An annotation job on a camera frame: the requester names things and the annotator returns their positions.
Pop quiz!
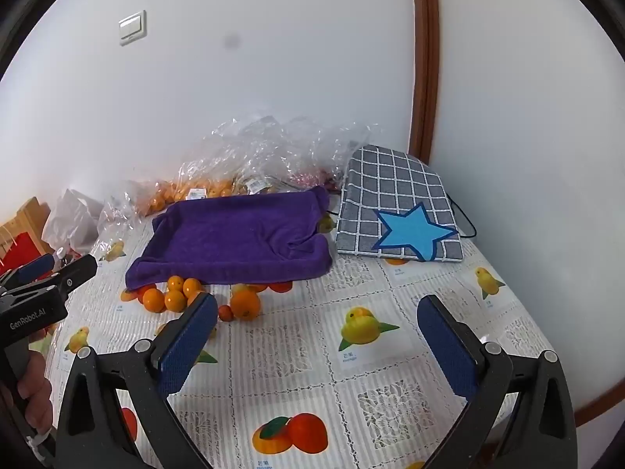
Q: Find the brown wooden door frame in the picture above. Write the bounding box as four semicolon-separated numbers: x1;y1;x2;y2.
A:
409;0;440;164

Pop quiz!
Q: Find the clear plastic bag of oranges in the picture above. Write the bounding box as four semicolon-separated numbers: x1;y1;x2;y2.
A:
96;178;177;242
171;156;245;203

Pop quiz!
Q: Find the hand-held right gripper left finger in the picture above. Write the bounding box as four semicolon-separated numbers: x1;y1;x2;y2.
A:
56;292;219;469

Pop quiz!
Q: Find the clear bag of red fruits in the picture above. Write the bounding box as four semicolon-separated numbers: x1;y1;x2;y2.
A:
288;166;348;192

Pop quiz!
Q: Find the crumpled clear plastic bag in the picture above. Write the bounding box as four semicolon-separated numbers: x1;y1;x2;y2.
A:
178;115;386;193

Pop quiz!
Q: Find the grey checked cushion blue star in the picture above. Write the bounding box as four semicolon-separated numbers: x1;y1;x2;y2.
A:
334;144;464;262

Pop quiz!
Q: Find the white plastic bag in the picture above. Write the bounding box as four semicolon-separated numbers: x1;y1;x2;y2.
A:
41;188;101;255

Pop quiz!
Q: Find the light wooden furniture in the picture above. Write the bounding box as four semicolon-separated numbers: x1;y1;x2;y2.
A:
0;197;52;255

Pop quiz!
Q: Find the cluster of oranges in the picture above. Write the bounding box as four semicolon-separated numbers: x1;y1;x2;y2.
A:
120;275;294;314

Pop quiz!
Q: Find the white light switch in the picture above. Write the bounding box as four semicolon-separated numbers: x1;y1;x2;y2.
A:
118;10;147;47

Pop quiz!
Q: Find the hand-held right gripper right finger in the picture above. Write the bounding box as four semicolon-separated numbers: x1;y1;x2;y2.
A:
416;294;578;469

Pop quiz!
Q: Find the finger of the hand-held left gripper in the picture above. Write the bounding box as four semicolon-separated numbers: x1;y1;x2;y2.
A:
0;253;56;290
49;253;98;299

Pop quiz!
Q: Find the person's left hand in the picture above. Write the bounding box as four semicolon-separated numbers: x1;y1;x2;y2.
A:
0;351;54;444

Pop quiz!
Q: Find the large orange fruit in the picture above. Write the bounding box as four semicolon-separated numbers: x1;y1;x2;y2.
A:
229;289;262;322

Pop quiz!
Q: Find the purple towel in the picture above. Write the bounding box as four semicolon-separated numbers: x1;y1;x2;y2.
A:
124;186;334;293

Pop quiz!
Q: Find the black cable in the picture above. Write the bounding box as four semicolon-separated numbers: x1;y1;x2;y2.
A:
442;190;477;240

